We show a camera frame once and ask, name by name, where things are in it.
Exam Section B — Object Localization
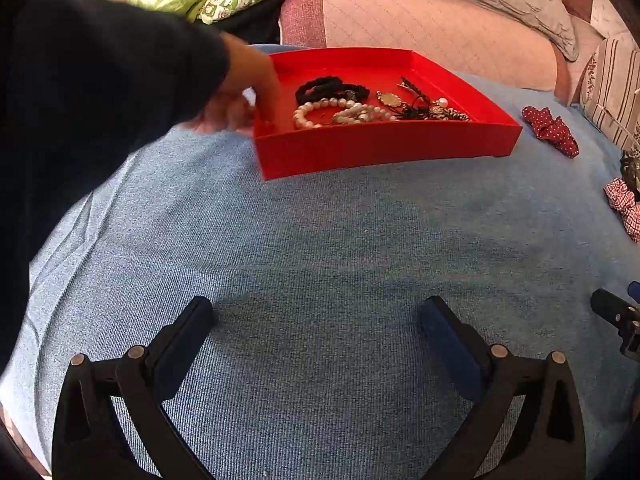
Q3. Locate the pink mattress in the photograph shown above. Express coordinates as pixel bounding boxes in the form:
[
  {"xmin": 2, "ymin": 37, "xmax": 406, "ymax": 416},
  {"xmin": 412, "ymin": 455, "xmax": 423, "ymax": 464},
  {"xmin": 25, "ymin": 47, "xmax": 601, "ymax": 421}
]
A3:
[{"xmin": 277, "ymin": 0, "xmax": 573, "ymax": 106}]

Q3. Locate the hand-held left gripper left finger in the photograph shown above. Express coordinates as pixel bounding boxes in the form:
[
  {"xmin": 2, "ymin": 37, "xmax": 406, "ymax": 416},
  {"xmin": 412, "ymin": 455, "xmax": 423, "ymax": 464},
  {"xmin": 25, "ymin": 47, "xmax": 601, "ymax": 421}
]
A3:
[{"xmin": 51, "ymin": 296, "xmax": 217, "ymax": 480}]

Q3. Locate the striped cushion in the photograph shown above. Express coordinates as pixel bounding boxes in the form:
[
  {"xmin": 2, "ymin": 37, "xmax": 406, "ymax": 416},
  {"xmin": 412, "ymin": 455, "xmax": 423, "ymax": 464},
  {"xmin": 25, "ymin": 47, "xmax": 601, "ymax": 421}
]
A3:
[{"xmin": 580, "ymin": 35, "xmax": 640, "ymax": 151}]

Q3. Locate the red jewelry box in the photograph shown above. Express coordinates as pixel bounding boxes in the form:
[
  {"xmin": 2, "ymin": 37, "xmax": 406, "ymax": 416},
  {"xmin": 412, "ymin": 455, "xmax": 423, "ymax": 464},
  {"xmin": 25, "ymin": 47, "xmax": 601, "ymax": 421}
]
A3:
[{"xmin": 252, "ymin": 47, "xmax": 524, "ymax": 182}]

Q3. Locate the red dotted scrunchie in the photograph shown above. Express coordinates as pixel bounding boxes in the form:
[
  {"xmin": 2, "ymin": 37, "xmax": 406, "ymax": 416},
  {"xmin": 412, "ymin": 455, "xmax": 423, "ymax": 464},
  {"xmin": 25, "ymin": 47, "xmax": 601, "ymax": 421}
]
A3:
[{"xmin": 521, "ymin": 106, "xmax": 580, "ymax": 159}]

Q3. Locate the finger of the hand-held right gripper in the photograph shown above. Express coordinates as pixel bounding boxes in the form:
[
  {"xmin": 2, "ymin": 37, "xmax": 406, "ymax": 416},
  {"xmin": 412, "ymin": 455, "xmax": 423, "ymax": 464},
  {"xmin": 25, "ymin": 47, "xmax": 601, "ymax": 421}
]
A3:
[{"xmin": 590, "ymin": 288, "xmax": 640, "ymax": 360}]

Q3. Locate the white pearl bracelet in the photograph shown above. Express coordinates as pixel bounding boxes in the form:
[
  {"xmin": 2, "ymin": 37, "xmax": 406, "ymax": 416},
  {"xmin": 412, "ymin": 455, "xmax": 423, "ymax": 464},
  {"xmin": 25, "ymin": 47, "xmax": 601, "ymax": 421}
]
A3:
[
  {"xmin": 332, "ymin": 104, "xmax": 401, "ymax": 125},
  {"xmin": 292, "ymin": 99, "xmax": 361, "ymax": 130}
]

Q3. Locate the another person's forearm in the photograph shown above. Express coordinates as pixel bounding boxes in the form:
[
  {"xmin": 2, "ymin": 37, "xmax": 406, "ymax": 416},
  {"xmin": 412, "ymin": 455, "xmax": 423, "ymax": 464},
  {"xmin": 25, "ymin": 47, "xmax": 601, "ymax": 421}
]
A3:
[{"xmin": 0, "ymin": 0, "xmax": 231, "ymax": 376}]

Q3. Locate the white brown pillow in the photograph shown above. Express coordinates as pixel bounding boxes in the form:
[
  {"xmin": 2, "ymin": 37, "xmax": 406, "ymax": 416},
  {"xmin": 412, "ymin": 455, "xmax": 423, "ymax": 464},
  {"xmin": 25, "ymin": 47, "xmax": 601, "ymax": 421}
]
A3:
[{"xmin": 560, "ymin": 0, "xmax": 621, "ymax": 41}]

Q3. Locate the red checked scrunchie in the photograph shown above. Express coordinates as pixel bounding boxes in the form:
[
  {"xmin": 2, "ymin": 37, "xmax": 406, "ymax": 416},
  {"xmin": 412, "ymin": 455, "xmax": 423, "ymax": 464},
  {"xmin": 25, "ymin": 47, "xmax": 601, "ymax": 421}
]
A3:
[{"xmin": 602, "ymin": 177, "xmax": 640, "ymax": 243}]

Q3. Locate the black hair tie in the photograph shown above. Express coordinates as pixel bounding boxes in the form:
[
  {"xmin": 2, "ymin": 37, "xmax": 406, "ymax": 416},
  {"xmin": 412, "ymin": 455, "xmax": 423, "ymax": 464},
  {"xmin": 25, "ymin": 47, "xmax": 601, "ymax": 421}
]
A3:
[
  {"xmin": 320, "ymin": 82, "xmax": 371, "ymax": 106},
  {"xmin": 295, "ymin": 76, "xmax": 346, "ymax": 106}
]

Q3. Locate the gold patterned bracelet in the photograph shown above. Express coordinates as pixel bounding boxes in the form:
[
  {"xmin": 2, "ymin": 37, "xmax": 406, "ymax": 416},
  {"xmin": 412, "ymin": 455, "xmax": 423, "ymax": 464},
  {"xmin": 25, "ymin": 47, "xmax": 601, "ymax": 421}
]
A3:
[{"xmin": 430, "ymin": 99, "xmax": 472, "ymax": 123}]

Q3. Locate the blue blanket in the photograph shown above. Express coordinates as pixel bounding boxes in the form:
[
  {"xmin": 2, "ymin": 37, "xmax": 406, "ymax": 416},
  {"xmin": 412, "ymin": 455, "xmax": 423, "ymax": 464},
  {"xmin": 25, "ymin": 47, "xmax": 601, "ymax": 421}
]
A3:
[{"xmin": 0, "ymin": 45, "xmax": 640, "ymax": 480}]

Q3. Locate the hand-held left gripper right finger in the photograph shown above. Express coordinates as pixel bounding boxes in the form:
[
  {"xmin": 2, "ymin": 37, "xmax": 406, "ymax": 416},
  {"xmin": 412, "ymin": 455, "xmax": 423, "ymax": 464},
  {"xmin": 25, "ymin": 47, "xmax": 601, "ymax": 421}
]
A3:
[{"xmin": 419, "ymin": 296, "xmax": 587, "ymax": 480}]

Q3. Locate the dark cloth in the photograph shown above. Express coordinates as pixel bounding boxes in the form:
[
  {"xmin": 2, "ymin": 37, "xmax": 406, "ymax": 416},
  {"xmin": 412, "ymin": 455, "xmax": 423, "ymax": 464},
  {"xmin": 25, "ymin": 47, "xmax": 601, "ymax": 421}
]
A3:
[{"xmin": 220, "ymin": 0, "xmax": 286, "ymax": 46}]

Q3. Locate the black hair accessory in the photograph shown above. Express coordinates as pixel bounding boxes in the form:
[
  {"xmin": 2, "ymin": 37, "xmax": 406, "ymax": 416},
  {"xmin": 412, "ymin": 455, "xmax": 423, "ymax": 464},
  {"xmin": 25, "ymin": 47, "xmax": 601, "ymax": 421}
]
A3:
[{"xmin": 619, "ymin": 152, "xmax": 640, "ymax": 193}]

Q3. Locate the black cord ornament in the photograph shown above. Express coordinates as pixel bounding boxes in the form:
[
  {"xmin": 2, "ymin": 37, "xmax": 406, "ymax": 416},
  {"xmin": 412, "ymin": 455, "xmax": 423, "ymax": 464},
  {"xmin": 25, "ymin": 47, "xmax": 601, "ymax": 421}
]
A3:
[{"xmin": 397, "ymin": 95, "xmax": 441, "ymax": 122}]

